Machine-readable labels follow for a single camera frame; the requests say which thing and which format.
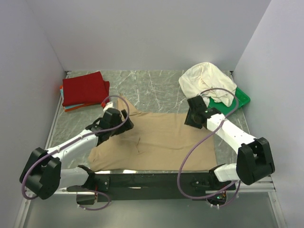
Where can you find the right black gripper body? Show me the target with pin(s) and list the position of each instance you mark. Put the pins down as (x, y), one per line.
(190, 118)

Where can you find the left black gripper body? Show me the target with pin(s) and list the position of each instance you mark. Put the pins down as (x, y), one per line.
(126, 122)

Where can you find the beige t shirt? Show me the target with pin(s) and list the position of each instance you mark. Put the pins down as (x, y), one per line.
(157, 142)

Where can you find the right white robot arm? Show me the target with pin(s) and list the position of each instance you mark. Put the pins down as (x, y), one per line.
(254, 156)

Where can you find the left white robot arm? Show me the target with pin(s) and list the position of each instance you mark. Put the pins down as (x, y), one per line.
(46, 171)

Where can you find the folded orange t shirt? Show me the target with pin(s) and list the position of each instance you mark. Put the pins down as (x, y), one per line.
(71, 108)

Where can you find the white t shirt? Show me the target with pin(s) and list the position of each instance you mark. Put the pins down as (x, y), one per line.
(202, 78)

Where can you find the folded red t shirt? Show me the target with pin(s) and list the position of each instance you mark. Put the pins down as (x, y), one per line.
(87, 89)

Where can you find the green plastic tray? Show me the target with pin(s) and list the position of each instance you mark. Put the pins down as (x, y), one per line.
(225, 102)

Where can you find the folded light blue t shirt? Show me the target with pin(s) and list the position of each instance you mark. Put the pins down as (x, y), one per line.
(69, 107)

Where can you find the black base beam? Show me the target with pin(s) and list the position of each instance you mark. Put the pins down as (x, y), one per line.
(148, 186)

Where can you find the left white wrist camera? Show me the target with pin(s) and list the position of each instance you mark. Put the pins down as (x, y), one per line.
(107, 105)

